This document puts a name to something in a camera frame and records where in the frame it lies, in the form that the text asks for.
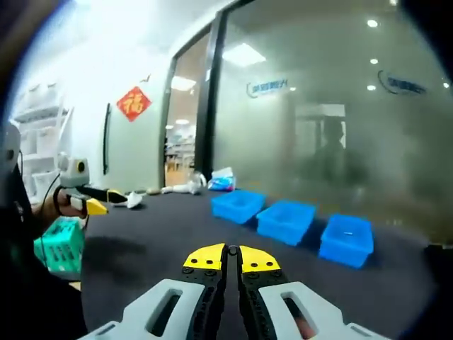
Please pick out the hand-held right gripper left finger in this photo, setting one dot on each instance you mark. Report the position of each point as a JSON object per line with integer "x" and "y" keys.
{"x": 166, "y": 308}

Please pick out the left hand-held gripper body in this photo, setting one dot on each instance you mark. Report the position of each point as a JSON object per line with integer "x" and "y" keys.
{"x": 74, "y": 170}

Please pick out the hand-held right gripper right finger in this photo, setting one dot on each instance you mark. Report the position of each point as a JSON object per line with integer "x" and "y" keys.
{"x": 276, "y": 304}

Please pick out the blue plastic bin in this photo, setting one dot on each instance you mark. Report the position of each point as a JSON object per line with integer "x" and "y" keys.
{"x": 237, "y": 207}
{"x": 345, "y": 248}
{"x": 285, "y": 223}

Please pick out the person's left hand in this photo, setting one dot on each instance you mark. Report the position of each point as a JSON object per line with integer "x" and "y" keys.
{"x": 63, "y": 202}

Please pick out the person's right hand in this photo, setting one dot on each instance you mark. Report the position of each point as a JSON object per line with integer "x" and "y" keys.
{"x": 305, "y": 327}

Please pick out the large white curved plastic part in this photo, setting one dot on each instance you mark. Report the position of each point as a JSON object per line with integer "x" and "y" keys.
{"x": 134, "y": 200}

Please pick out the white storage shelf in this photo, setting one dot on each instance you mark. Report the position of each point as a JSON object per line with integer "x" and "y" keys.
{"x": 39, "y": 141}

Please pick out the beige oval object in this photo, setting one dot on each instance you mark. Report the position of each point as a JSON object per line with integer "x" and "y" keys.
{"x": 154, "y": 191}

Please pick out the green plastic crate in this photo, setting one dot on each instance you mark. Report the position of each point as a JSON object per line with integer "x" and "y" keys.
{"x": 60, "y": 244}

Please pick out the grey chest-worn device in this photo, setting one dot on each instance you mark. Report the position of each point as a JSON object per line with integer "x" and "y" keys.
{"x": 8, "y": 148}

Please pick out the red diamond paper decoration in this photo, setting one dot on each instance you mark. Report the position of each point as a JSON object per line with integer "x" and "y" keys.
{"x": 133, "y": 104}

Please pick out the clear plastic cup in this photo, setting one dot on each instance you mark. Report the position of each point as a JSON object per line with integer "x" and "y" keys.
{"x": 200, "y": 178}

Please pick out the person operator on right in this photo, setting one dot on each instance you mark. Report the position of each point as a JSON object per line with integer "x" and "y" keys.
{"x": 32, "y": 301}

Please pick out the blue tissue pack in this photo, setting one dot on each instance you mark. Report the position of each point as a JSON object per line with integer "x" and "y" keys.
{"x": 223, "y": 182}

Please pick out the black door frame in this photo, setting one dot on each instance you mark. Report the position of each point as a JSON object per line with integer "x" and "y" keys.
{"x": 209, "y": 106}

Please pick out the blue wall logo decal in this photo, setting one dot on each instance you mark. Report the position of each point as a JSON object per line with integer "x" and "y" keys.
{"x": 270, "y": 88}

